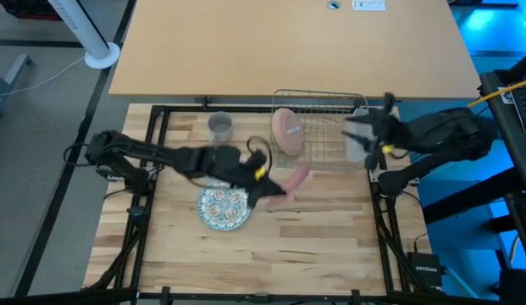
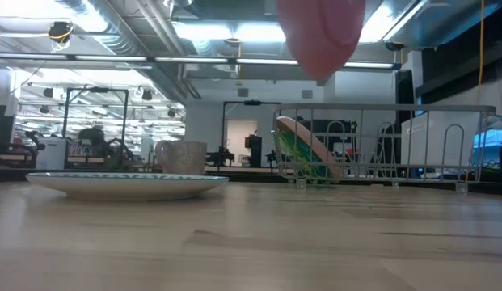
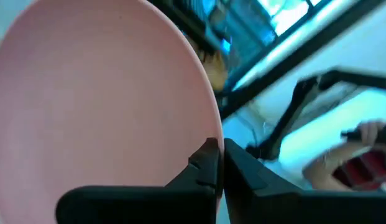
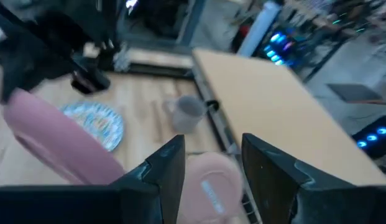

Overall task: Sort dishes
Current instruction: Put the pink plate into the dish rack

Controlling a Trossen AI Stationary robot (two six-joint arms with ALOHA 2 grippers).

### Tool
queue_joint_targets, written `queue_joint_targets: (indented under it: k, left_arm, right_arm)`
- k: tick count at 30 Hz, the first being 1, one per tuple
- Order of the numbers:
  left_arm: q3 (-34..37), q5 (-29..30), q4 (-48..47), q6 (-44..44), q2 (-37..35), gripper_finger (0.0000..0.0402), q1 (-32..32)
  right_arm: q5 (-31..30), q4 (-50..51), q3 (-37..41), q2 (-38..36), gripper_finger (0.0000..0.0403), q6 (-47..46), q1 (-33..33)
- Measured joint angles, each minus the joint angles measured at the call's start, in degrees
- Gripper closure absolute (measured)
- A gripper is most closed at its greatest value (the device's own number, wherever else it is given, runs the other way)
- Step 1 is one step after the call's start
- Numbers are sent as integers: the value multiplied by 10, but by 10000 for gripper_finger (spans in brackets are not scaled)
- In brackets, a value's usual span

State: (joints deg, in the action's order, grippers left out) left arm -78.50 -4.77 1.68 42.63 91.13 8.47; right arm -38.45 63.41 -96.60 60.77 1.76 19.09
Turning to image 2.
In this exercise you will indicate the transparent green plate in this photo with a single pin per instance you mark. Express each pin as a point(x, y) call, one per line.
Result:
point(299, 155)

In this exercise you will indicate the pink plate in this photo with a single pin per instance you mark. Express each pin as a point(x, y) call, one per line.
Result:
point(321, 36)

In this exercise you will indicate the white plate blue pattern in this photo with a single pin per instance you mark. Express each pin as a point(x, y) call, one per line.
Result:
point(125, 186)

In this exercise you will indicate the black background robot arm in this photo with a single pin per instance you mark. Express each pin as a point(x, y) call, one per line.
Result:
point(220, 157)

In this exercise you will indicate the grey speckled mug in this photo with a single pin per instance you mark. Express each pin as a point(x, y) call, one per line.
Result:
point(184, 157)

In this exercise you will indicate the LED light strip bar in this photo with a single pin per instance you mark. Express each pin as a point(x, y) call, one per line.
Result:
point(194, 60)

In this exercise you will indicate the translucent plastic utensil caddy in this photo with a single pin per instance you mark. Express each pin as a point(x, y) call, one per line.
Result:
point(434, 141)

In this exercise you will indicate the white box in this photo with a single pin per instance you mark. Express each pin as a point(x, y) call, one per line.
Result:
point(51, 153)

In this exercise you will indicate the black aluminium table frame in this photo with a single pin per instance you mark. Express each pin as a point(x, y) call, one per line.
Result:
point(250, 177)

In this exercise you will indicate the black overhead camera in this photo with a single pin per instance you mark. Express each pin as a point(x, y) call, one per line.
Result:
point(60, 31)

